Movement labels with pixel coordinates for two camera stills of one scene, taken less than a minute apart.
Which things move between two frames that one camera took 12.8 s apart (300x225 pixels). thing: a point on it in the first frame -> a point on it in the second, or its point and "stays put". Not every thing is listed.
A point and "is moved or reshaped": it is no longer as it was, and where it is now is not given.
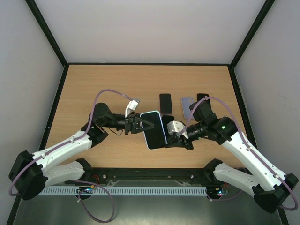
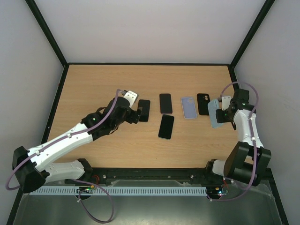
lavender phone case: [186, 102] stays put
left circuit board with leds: [85, 190] stays put
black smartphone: [166, 103] stays put
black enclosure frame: [231, 64] stays put
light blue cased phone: [155, 137] is moved or reshaped
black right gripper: [185, 141] -> [220, 116]
